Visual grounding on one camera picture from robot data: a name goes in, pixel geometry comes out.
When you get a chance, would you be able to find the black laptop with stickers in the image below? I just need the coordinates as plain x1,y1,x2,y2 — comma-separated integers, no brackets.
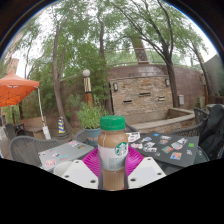
128,130,200,168

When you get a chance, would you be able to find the grey woven patio chair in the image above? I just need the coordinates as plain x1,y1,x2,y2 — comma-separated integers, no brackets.
9,135,63,168

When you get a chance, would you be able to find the grey laptop with stickers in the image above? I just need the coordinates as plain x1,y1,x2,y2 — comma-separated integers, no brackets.
37,139,95,172

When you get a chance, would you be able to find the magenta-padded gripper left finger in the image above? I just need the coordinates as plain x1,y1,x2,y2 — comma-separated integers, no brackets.
61,147,102,190

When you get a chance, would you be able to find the orange canopy tent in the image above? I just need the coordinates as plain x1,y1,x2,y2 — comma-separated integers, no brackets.
0,70,52,140

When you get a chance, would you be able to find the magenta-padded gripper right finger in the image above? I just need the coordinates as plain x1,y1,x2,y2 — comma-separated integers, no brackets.
125,146,167,190

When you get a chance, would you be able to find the wooden bench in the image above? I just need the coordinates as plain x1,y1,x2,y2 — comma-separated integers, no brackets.
19,116,45,133

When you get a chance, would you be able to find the dark lounge chair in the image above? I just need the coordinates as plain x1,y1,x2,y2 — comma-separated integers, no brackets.
3,123,26,141

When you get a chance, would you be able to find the grey patio chair under jacket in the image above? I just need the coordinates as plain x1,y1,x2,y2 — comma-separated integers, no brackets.
171,107,210,138

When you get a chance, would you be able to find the green-capped coffee drink bottle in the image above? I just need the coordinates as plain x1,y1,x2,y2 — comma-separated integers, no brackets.
97,115,130,192

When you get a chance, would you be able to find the white sticker sheet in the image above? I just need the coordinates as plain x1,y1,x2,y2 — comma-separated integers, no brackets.
125,131,141,143

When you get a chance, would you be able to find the wooden lamp post, globe light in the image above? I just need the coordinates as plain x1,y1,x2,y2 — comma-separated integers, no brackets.
82,68,94,108

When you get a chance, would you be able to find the yellow blue striped bollard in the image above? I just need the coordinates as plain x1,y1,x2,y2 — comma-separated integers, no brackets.
57,116,67,135

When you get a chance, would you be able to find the black jacket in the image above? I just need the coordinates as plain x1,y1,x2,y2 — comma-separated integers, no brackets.
198,103,224,161

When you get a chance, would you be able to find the green plant in blue pot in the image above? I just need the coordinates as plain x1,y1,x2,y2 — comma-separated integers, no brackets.
75,101,110,148

